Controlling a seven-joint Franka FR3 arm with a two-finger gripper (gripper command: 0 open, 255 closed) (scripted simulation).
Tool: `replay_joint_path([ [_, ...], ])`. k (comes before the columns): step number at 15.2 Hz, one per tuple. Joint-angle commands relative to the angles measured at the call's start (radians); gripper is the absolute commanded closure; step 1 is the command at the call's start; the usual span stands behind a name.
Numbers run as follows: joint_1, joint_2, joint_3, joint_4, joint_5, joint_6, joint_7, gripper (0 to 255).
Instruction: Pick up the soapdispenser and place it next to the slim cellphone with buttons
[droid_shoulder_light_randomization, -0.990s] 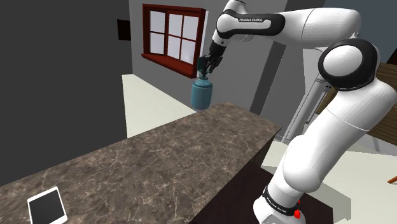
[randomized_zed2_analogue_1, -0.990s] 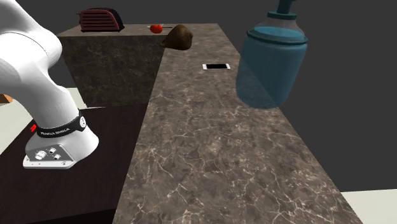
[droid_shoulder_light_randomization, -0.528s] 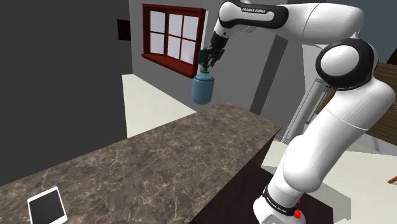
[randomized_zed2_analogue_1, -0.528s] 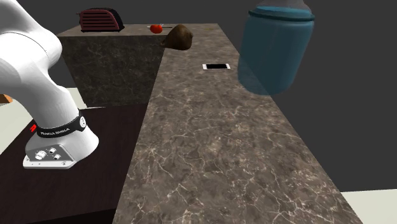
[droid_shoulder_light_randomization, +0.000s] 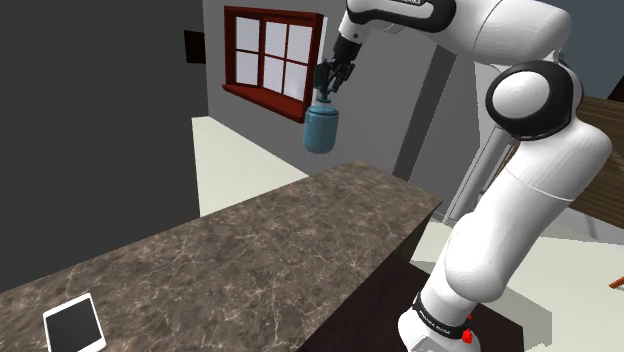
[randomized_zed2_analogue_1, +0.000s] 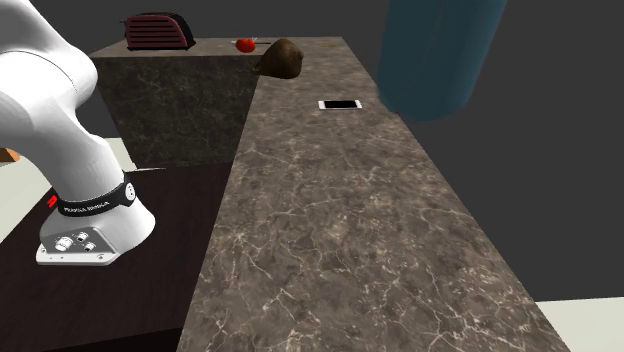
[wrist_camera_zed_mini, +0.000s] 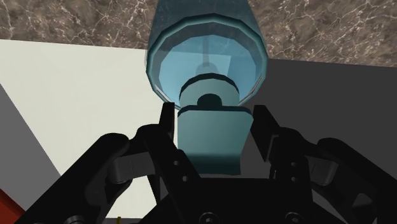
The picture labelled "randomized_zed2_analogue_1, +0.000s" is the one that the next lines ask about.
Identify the white smartphone with black screen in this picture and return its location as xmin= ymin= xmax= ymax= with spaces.
xmin=317 ymin=99 xmax=364 ymax=111

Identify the blue cylinder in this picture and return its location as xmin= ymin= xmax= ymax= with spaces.
xmin=376 ymin=0 xmax=509 ymax=123

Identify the dark red toaster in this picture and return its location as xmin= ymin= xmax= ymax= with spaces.
xmin=120 ymin=12 xmax=197 ymax=52

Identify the brown potato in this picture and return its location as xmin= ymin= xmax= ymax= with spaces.
xmin=251 ymin=38 xmax=306 ymax=81

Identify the dark robot stand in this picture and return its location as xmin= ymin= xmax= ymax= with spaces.
xmin=0 ymin=162 xmax=234 ymax=352

